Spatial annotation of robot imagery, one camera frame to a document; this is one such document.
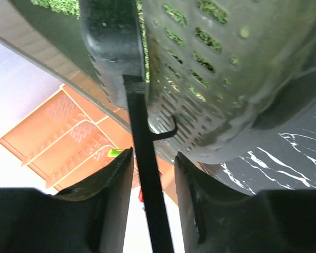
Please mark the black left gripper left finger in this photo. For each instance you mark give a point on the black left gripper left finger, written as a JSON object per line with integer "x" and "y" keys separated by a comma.
{"x": 89, "y": 216}

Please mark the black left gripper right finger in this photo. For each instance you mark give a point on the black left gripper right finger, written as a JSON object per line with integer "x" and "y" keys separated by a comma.
{"x": 217, "y": 218}

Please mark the black slotted litter scoop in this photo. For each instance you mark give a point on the black slotted litter scoop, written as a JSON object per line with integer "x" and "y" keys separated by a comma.
{"x": 112, "y": 35}

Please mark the dark green litter box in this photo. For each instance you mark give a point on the dark green litter box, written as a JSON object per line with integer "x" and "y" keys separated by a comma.
{"x": 231, "y": 72}

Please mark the red cap marker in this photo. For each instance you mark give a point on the red cap marker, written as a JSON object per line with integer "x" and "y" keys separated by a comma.
{"x": 141, "y": 198}

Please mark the green cap marker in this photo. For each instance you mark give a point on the green cap marker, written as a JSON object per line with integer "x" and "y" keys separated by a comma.
{"x": 114, "y": 153}

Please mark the peach plastic file organizer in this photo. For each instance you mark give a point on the peach plastic file organizer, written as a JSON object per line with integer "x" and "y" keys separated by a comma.
{"x": 65, "y": 139}

